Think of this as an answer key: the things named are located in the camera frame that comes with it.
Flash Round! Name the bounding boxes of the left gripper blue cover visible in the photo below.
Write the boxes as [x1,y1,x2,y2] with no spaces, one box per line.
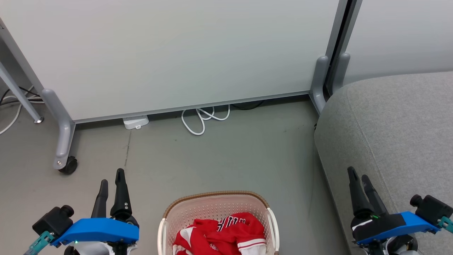
[51,168,139,247]

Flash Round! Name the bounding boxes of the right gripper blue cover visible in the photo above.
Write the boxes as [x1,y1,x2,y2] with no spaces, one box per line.
[347,166,441,245]

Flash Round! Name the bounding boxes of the plain red garment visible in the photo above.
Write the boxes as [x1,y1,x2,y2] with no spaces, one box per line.
[173,219,241,255]

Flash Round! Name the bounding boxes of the grey fabric sofa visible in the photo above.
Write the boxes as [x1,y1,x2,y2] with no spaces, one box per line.
[314,71,453,255]

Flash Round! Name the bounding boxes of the black caster wheel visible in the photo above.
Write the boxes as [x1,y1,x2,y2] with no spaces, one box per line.
[58,156,78,175]

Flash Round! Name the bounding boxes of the long grey partition foot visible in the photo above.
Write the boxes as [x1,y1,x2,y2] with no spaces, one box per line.
[41,89,76,170]

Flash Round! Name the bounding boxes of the white power adapter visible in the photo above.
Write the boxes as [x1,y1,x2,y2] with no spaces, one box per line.
[122,115,150,130]

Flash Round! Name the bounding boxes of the cream plastic laundry basket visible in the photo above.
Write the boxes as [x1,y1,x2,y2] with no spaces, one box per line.
[157,191,280,255]

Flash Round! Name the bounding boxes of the short grey partition foot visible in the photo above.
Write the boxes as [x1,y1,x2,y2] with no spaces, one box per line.
[332,52,351,95]
[310,55,332,115]

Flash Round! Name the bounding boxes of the grey metal table leg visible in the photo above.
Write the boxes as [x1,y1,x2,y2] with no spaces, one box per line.
[0,62,45,124]

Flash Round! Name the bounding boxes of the wide white partition panel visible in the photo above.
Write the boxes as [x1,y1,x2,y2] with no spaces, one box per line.
[0,0,349,124]

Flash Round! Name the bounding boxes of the narrow white partition panel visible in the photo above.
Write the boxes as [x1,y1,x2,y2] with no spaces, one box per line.
[342,0,453,86]

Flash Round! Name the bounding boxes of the looped white cable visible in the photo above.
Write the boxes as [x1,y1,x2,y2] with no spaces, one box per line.
[181,104,231,136]

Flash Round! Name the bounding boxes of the thin white cable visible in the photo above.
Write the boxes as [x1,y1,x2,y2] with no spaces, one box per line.
[0,94,45,136]

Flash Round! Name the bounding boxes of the thin black cable bundle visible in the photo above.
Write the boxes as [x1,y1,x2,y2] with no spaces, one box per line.
[0,86,44,106]

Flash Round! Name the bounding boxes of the black floor cable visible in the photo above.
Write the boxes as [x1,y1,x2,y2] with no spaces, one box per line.
[232,100,265,111]

